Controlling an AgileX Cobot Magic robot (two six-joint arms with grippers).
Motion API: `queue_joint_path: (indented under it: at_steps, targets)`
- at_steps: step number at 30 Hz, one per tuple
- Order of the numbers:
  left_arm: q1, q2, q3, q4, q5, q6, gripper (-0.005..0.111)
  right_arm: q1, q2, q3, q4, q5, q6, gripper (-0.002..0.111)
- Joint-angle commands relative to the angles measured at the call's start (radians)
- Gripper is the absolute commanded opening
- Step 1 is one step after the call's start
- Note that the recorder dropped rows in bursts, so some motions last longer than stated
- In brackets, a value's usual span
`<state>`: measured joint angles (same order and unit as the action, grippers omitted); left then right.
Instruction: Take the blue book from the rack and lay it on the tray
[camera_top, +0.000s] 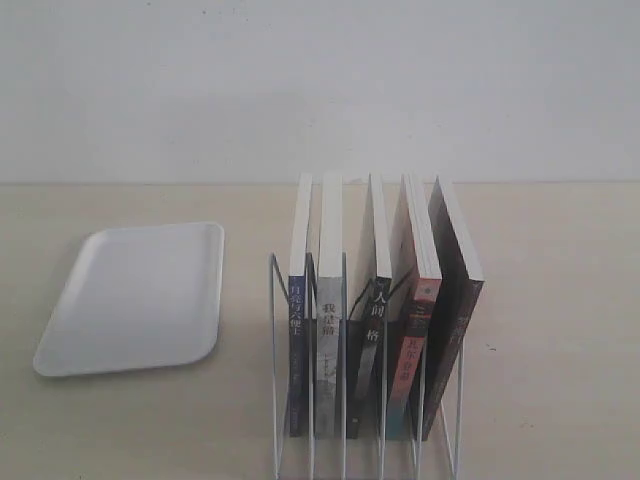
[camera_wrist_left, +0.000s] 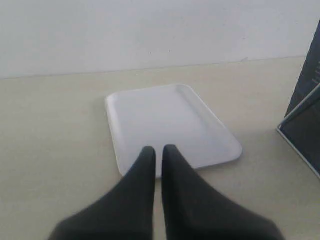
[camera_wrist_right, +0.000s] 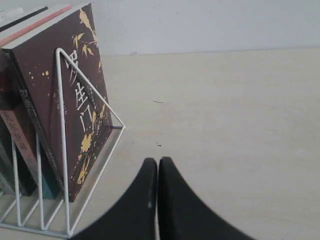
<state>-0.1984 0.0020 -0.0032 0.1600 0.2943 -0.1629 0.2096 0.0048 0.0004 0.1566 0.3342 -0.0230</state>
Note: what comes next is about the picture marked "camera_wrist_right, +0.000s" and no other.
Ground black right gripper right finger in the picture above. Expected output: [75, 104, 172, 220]
[158, 156, 252, 240]

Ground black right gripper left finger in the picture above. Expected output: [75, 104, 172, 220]
[72, 157, 158, 240]

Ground red and teal book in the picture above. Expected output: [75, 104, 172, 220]
[0, 4, 72, 200]

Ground black spine book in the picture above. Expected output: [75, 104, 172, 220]
[0, 6, 48, 197]

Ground dark brown gold-print book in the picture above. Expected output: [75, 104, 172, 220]
[0, 3, 113, 202]

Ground white wire book rack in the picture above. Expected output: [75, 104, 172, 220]
[0, 47, 126, 239]

